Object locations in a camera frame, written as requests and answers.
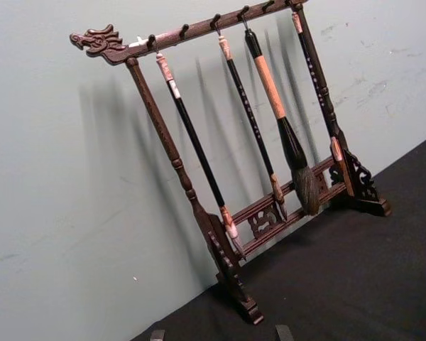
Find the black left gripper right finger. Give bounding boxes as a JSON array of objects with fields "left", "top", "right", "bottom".
[{"left": 273, "top": 324, "right": 295, "bottom": 341}]

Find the black table cloth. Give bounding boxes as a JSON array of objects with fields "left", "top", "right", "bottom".
[{"left": 129, "top": 131, "right": 426, "bottom": 341}]

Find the black brush with plain shaft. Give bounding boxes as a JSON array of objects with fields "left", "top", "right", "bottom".
[{"left": 155, "top": 52, "right": 249, "bottom": 263}]

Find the dark carved wooden brush rack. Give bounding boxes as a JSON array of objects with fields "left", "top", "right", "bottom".
[{"left": 70, "top": 0, "right": 393, "bottom": 326}]

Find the black brush with white characters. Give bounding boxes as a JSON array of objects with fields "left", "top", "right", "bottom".
[
  {"left": 290, "top": 10, "right": 346, "bottom": 172},
  {"left": 218, "top": 33, "right": 289, "bottom": 224}
]

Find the large brush with tan handle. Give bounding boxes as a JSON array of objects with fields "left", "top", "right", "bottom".
[{"left": 244, "top": 28, "right": 322, "bottom": 217}]

